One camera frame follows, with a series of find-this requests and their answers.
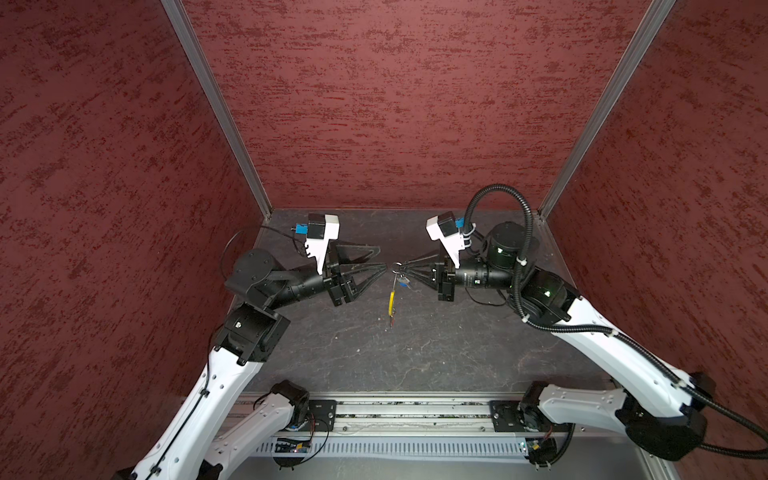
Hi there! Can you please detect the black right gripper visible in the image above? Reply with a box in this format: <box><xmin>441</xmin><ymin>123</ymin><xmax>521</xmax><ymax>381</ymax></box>
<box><xmin>402</xmin><ymin>247</ymin><xmax>520</xmax><ymax>302</ymax></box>

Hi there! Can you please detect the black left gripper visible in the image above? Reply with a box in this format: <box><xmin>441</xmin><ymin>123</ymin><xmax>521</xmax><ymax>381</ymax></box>
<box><xmin>267</xmin><ymin>237</ymin><xmax>387</xmax><ymax>308</ymax></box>

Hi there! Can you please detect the silver keyring with keys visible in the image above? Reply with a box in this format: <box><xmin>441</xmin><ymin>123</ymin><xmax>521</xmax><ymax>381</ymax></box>
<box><xmin>388</xmin><ymin>264</ymin><xmax>410</xmax><ymax>328</ymax></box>

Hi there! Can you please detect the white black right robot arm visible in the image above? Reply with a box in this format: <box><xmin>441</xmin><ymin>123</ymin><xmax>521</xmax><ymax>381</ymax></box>
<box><xmin>396</xmin><ymin>216</ymin><xmax>714</xmax><ymax>461</ymax></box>

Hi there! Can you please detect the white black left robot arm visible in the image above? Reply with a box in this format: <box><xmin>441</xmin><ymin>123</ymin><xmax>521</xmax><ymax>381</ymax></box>
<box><xmin>114</xmin><ymin>240</ymin><xmax>387</xmax><ymax>479</ymax></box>

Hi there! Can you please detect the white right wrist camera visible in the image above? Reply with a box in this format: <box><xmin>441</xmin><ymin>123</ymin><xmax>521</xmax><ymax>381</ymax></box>
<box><xmin>425</xmin><ymin>212</ymin><xmax>471</xmax><ymax>268</ymax></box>

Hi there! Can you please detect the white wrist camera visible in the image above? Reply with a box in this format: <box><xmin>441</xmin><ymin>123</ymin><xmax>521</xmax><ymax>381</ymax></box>
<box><xmin>425</xmin><ymin>212</ymin><xmax>471</xmax><ymax>268</ymax></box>
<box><xmin>293</xmin><ymin>213</ymin><xmax>340</xmax><ymax>275</ymax></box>

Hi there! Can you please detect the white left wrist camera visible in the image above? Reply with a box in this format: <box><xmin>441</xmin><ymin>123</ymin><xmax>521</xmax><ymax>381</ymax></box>
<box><xmin>293</xmin><ymin>213</ymin><xmax>340</xmax><ymax>275</ymax></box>

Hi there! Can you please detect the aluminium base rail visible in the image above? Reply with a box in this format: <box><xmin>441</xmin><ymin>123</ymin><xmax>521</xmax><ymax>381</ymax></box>
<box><xmin>227</xmin><ymin>392</ymin><xmax>655</xmax><ymax>439</ymax></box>

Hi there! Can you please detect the aluminium corner post left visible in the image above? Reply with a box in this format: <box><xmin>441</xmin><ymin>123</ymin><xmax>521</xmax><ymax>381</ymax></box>
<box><xmin>161</xmin><ymin>0</ymin><xmax>274</xmax><ymax>221</ymax></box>

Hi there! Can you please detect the aluminium corner post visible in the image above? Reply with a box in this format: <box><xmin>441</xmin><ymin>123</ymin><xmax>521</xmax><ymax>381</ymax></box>
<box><xmin>161</xmin><ymin>0</ymin><xmax>274</xmax><ymax>221</ymax></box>
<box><xmin>538</xmin><ymin>0</ymin><xmax>676</xmax><ymax>222</ymax></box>

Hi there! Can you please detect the aluminium corner post right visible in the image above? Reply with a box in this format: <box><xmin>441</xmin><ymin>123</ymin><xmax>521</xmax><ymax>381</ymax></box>
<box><xmin>538</xmin><ymin>0</ymin><xmax>676</xmax><ymax>222</ymax></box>

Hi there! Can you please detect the black corrugated cable conduit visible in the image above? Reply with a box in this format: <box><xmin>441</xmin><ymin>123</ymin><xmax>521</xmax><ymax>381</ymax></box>
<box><xmin>463</xmin><ymin>183</ymin><xmax>768</xmax><ymax>461</ymax></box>

